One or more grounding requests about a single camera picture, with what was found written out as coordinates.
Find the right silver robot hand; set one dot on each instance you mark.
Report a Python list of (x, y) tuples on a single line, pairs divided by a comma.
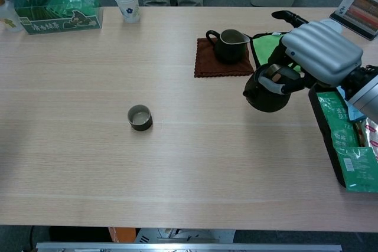
[(325, 51)]

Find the small dark ceramic teacup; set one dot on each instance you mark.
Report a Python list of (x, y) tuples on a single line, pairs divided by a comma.
[(141, 125)]

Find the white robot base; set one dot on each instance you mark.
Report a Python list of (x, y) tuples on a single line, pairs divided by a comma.
[(183, 234)]

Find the white round disc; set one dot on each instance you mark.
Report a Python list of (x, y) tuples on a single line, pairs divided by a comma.
[(332, 22)]

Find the colourful boxed book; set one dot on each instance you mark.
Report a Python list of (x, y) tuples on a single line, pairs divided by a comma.
[(358, 13)]

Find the green tea packet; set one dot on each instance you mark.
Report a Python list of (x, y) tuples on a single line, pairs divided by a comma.
[(342, 134), (330, 104), (357, 172)]

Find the green microfiber cloth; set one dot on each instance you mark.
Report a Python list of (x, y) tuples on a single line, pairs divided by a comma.
[(263, 48)]

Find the blue wet wipes pack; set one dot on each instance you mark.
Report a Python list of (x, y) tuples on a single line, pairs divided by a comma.
[(353, 113)]

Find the black plastic tray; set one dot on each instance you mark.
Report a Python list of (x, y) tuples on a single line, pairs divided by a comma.
[(322, 122)]

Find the gold red foil packet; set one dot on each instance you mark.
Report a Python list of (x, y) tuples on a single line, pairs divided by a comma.
[(369, 131)]

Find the dark ceramic pitcher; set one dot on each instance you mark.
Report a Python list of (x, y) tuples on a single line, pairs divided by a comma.
[(228, 54)]

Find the brown tea cloth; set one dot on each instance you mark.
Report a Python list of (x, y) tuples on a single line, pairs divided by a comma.
[(206, 66)]

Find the white paper cup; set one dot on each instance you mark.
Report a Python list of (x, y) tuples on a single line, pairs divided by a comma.
[(128, 7)]

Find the clear green tea box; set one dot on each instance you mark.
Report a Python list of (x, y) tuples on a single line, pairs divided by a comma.
[(59, 24)]

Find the orange object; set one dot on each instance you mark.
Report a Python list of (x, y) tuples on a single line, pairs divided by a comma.
[(121, 234)]

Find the aluminium profile rail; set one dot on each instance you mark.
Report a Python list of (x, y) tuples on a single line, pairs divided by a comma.
[(189, 247)]

